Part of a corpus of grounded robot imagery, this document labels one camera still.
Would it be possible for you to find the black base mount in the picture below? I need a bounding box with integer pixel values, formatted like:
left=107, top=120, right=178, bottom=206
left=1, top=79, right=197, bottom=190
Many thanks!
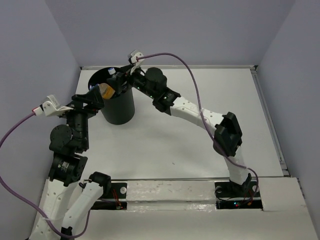
left=214, top=181, right=263, bottom=210
left=91, top=182, right=128, bottom=211

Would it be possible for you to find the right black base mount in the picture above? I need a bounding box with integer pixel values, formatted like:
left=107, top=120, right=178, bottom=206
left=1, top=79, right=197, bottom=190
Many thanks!
left=214, top=181, right=263, bottom=210

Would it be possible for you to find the clear bottle black label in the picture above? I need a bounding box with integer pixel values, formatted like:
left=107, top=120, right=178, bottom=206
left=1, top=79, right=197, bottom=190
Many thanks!
left=108, top=67, right=117, bottom=78

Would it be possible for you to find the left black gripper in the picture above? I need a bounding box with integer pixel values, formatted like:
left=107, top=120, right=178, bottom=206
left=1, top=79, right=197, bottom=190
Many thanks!
left=59, top=84, right=106, bottom=149

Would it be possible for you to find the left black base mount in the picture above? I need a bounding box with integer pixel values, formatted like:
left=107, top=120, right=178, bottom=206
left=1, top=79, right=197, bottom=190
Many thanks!
left=91, top=182, right=128, bottom=211

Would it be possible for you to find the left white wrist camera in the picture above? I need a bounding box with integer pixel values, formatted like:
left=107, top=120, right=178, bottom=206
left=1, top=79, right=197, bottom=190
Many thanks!
left=32, top=94, right=73, bottom=117

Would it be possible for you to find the black cylindrical bin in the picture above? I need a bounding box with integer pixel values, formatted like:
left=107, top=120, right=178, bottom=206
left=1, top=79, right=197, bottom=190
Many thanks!
left=87, top=67, right=135, bottom=125

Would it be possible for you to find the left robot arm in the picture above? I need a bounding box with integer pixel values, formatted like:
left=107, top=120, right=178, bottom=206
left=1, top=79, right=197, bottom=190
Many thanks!
left=29, top=86, right=111, bottom=240

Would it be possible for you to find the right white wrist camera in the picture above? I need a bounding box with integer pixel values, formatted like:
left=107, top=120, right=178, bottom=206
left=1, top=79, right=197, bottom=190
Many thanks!
left=128, top=49, right=144, bottom=75

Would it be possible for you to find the aluminium rail right edge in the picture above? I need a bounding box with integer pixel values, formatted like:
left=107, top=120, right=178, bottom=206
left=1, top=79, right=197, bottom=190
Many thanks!
left=250, top=65, right=291, bottom=177

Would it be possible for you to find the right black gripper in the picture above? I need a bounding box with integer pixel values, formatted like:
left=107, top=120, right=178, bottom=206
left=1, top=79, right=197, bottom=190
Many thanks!
left=107, top=63, right=157, bottom=100

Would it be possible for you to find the clear tape strip front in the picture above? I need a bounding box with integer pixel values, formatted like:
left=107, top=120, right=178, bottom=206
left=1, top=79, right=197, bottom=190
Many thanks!
left=126, top=180, right=217, bottom=212

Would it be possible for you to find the orange bottle blue label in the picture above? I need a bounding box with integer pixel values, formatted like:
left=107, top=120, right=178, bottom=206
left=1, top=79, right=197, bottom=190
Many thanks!
left=99, top=83, right=115, bottom=100

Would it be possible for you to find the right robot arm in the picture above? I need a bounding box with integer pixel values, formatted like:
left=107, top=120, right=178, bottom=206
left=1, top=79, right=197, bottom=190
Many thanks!
left=106, top=65, right=252, bottom=196

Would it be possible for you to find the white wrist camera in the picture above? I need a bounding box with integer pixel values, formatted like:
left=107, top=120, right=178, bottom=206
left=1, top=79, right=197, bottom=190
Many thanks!
left=32, top=94, right=73, bottom=117
left=128, top=49, right=144, bottom=75

